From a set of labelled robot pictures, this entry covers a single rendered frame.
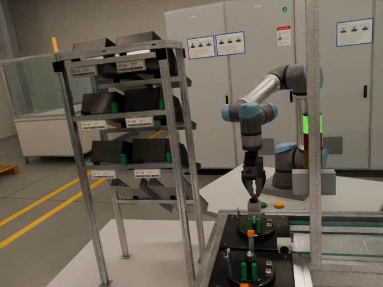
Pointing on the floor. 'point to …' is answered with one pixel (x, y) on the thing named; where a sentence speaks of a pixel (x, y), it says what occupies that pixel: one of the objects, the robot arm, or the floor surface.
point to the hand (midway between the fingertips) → (255, 197)
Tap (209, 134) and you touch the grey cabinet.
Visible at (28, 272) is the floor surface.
